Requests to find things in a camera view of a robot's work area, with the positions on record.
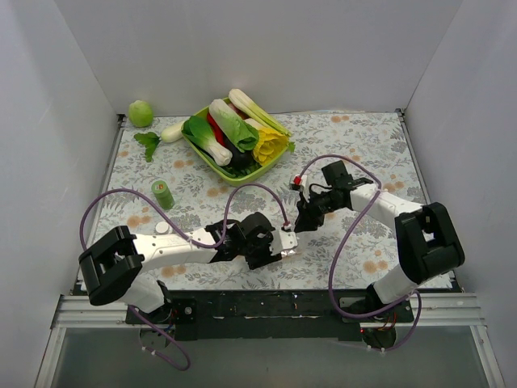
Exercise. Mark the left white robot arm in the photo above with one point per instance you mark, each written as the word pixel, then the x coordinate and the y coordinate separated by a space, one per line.
pixel 113 268

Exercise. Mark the yellow lettuce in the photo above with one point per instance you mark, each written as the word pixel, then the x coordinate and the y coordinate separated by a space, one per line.
pixel 270 145

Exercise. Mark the white green leek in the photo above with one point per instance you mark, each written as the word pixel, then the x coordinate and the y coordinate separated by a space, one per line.
pixel 245 104

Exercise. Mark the red chili pepper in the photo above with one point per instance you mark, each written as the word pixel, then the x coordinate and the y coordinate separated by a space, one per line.
pixel 219 135

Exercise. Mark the green plastic tray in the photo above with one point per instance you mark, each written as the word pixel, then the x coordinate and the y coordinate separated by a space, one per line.
pixel 227 173

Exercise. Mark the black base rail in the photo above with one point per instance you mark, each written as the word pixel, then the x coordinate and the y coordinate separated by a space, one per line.
pixel 253 314

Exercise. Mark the clear pill organizer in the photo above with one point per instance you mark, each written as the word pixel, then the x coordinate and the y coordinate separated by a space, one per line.
pixel 291 253

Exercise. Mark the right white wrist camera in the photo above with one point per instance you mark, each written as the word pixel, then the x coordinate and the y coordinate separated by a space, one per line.
pixel 298 182

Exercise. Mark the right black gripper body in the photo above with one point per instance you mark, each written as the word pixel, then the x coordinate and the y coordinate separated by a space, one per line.
pixel 308 212

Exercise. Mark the dark purple eggplant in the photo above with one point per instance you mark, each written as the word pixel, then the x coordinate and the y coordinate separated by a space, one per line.
pixel 240 159

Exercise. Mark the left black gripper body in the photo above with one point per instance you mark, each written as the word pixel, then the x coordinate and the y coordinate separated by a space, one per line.
pixel 263 259

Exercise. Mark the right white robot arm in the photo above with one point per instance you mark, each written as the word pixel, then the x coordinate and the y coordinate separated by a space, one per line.
pixel 427 242

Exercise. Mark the white cap pill bottle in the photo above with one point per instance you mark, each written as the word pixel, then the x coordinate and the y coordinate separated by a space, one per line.
pixel 162 228

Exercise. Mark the white radish with leaves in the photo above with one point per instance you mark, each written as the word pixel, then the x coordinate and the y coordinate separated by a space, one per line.
pixel 151 141

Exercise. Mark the green bok choy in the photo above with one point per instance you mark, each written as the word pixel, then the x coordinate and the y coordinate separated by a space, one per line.
pixel 199 132

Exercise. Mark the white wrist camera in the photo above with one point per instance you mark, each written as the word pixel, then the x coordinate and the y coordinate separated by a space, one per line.
pixel 283 242
pixel 298 182

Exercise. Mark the green cylindrical bottle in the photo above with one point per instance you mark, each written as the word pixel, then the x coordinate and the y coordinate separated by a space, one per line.
pixel 163 194

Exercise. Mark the green round cabbage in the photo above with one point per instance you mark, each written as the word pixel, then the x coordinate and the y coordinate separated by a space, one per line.
pixel 140 113

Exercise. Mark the napa cabbage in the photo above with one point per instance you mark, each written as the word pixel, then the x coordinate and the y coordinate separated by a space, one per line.
pixel 241 135

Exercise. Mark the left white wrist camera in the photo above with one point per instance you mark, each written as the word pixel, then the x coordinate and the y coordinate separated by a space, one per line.
pixel 283 242

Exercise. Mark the floral table mat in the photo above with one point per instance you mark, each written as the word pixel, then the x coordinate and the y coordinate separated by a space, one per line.
pixel 372 142

